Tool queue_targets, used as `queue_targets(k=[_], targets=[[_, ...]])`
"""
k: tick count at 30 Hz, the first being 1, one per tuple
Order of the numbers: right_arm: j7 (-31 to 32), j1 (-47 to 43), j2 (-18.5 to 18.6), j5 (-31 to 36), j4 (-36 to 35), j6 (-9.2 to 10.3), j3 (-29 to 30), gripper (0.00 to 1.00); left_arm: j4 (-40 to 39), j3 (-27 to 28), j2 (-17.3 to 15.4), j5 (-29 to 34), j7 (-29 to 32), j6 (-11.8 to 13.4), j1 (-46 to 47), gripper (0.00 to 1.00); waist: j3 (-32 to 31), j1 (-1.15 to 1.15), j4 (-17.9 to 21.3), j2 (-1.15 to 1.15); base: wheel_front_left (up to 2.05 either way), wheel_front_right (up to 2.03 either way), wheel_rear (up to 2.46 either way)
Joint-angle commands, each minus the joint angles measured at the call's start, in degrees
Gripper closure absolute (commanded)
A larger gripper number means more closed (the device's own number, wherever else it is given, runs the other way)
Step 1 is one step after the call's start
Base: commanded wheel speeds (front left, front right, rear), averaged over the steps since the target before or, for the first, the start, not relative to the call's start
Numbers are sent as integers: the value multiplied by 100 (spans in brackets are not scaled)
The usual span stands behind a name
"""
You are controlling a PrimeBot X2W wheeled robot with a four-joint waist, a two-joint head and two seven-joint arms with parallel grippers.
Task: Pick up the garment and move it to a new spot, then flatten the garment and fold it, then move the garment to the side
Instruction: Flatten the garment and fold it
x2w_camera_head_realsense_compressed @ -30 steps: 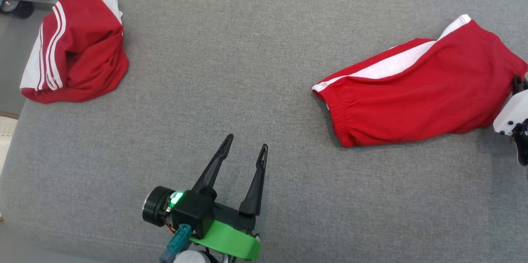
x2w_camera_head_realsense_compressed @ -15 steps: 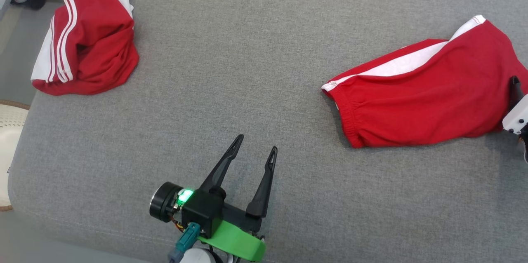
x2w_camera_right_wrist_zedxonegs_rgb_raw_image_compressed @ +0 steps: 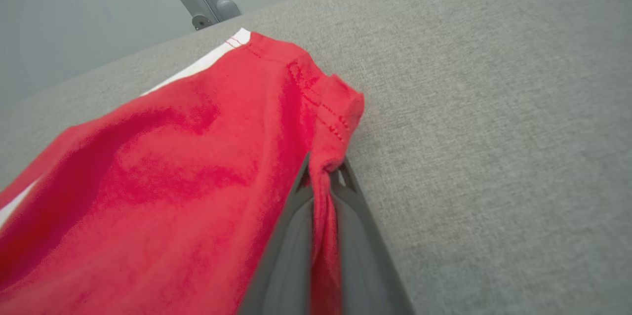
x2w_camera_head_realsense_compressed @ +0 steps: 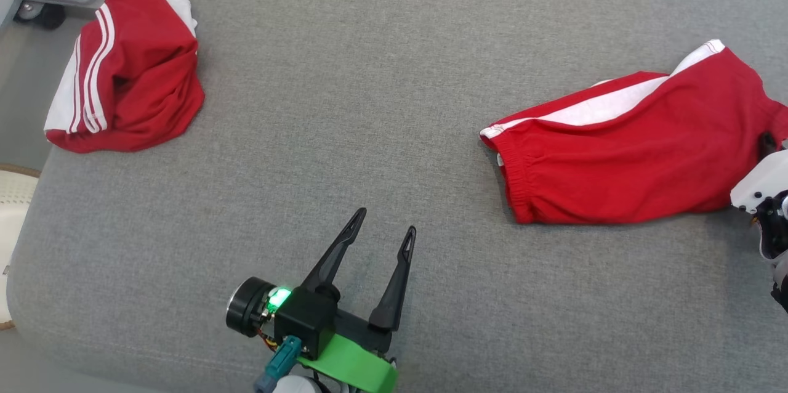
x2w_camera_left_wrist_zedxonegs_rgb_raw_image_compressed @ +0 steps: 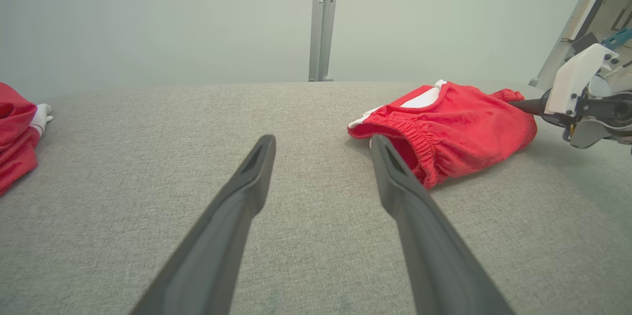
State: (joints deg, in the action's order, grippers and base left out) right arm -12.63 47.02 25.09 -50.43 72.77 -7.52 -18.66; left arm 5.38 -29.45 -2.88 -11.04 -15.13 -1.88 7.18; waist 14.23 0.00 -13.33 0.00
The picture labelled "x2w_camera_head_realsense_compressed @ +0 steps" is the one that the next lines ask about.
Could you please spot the red Bulls basketball jersey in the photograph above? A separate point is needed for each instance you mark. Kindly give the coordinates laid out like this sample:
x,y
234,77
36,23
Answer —
x,y
148,79

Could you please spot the teal left camera connector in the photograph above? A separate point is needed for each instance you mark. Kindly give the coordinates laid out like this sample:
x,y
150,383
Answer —
x,y
280,362

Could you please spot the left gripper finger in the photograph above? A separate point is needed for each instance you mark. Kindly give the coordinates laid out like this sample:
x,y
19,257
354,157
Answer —
x,y
394,294
329,267

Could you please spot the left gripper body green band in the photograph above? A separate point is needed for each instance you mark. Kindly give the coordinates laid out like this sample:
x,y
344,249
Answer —
x,y
351,368

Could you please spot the red shorts with white stripe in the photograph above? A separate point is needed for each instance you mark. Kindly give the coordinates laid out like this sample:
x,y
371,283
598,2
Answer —
x,y
628,159

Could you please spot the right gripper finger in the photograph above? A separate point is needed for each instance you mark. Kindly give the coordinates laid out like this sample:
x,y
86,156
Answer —
x,y
767,145

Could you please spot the grey fabric sofa cushion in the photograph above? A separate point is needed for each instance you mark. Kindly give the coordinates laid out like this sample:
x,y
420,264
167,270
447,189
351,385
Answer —
x,y
369,103

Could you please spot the white woven laundry basket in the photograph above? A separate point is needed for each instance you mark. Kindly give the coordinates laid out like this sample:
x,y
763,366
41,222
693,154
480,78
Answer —
x,y
12,220

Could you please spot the black round left gripper motor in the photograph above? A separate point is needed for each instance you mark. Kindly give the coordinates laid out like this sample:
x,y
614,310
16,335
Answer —
x,y
245,310

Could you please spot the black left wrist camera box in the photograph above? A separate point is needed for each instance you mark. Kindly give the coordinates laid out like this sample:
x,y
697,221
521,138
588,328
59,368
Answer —
x,y
308,319

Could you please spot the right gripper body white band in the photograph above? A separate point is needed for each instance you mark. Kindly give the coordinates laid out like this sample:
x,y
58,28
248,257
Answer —
x,y
763,186

